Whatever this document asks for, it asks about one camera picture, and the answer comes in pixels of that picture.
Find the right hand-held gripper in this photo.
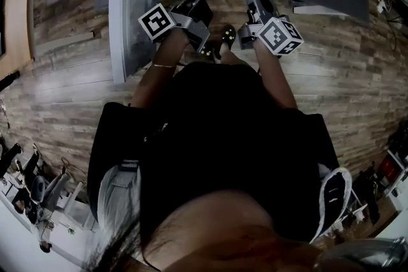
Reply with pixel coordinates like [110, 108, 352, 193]
[237, 0, 305, 57]

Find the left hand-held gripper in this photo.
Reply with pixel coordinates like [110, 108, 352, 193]
[137, 0, 214, 54]

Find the white microwave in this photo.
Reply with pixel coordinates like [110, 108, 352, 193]
[107, 0, 320, 85]

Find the person's right forearm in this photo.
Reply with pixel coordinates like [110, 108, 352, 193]
[252, 39, 300, 110]

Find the person's left forearm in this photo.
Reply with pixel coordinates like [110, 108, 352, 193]
[129, 29, 191, 110]

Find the black shoe with yellow charms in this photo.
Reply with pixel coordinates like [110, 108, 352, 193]
[219, 24, 238, 52]
[198, 42, 215, 61]

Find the person's bare leg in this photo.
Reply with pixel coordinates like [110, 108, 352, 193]
[219, 42, 252, 68]

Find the person in dark shirt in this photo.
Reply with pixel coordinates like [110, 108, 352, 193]
[85, 61, 341, 243]

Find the light wooden table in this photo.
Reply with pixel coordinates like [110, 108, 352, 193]
[0, 0, 97, 81]

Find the white cabinet with red box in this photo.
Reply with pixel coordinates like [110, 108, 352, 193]
[378, 148, 408, 211]

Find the black bag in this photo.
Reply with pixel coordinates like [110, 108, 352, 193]
[353, 161, 383, 226]

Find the white folding stand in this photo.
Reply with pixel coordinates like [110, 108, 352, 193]
[342, 187, 370, 224]

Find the person's face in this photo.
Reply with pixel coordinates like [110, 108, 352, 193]
[139, 190, 323, 272]

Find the white cluttered workbench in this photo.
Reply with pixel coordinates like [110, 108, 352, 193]
[0, 196, 97, 272]

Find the grey head mount part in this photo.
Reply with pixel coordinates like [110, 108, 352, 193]
[314, 235, 408, 272]

